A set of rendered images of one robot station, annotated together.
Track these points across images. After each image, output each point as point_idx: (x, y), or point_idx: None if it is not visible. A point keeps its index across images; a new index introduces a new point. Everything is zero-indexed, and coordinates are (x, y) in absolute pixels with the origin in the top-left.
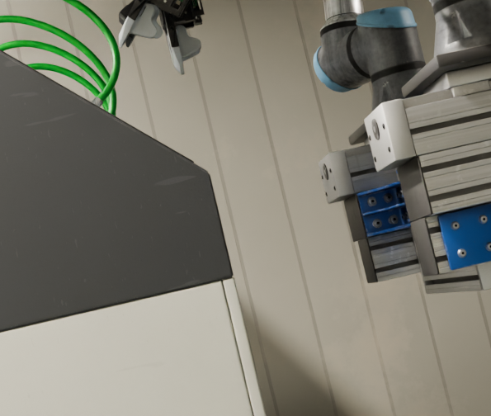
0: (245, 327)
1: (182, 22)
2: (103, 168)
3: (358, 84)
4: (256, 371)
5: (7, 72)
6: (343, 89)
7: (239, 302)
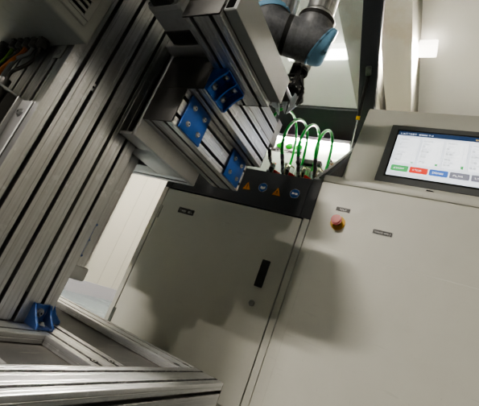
0: (158, 200)
1: (293, 89)
2: None
3: (295, 57)
4: (155, 215)
5: None
6: (308, 63)
7: (162, 193)
